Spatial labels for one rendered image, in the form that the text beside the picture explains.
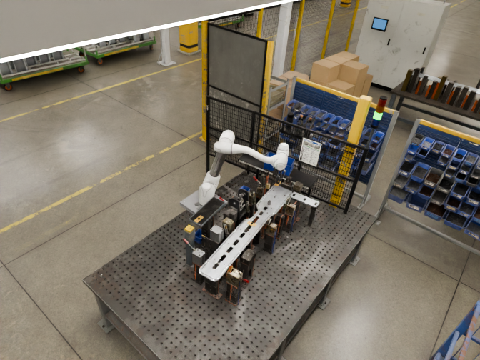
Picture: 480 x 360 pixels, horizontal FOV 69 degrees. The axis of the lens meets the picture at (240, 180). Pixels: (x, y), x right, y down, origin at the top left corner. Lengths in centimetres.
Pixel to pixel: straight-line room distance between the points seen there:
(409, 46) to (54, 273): 812
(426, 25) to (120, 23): 888
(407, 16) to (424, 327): 667
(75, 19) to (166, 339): 280
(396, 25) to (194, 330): 788
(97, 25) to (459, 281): 489
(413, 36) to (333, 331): 690
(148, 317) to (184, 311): 29
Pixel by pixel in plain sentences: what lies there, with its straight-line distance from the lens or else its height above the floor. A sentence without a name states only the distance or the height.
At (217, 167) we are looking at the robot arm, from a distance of 362.
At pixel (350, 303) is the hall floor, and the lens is 417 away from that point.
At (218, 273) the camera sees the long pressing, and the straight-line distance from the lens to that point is 286.
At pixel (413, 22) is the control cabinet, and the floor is 160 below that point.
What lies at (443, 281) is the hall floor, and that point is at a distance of 487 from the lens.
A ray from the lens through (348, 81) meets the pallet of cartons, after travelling 741.
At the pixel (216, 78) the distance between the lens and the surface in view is 565.
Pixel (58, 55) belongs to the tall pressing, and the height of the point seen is 38.
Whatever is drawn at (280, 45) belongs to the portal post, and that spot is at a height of 129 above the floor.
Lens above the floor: 328
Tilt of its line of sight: 38 degrees down
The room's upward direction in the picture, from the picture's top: 4 degrees clockwise
